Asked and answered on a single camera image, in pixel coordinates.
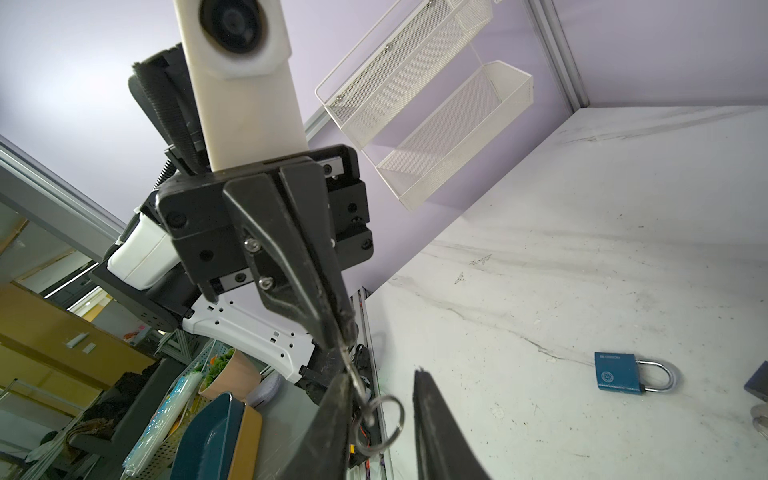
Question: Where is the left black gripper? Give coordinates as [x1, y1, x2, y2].
[157, 144, 373, 350]

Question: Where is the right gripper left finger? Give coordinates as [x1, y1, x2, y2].
[278, 373, 353, 480]

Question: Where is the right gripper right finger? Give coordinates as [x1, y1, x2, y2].
[413, 370, 489, 480]

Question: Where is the key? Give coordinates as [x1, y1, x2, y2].
[750, 403, 768, 439]
[340, 347, 406, 457]

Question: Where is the blue padlock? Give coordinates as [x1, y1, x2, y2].
[594, 352, 678, 395]

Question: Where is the black padlock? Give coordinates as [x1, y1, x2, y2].
[744, 361, 768, 402]

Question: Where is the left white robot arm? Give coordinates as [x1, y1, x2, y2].
[93, 46, 374, 386]

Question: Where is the upper white mesh shelf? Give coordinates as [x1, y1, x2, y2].
[315, 0, 493, 148]

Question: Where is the white mesh shelf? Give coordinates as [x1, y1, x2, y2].
[315, 0, 493, 148]
[377, 61, 534, 211]

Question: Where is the lower white mesh shelf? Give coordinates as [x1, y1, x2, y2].
[377, 61, 534, 211]

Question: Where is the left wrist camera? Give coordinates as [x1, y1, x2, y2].
[174, 1, 308, 171]

